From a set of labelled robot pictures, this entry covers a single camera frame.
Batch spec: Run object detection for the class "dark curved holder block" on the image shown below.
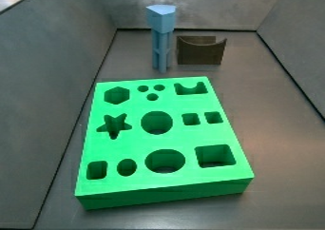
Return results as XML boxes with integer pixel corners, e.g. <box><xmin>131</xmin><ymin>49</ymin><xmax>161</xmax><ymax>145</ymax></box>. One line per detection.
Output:
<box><xmin>177</xmin><ymin>35</ymin><xmax>227</xmax><ymax>65</ymax></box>

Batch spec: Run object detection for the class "green shape sorting board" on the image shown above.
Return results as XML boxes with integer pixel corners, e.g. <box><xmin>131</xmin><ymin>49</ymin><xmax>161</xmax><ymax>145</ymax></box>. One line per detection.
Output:
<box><xmin>75</xmin><ymin>77</ymin><xmax>254</xmax><ymax>210</ymax></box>

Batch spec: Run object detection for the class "blue three prong peg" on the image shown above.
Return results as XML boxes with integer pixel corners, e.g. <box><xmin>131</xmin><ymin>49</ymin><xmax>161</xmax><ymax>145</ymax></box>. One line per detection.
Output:
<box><xmin>146</xmin><ymin>5</ymin><xmax>177</xmax><ymax>73</ymax></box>

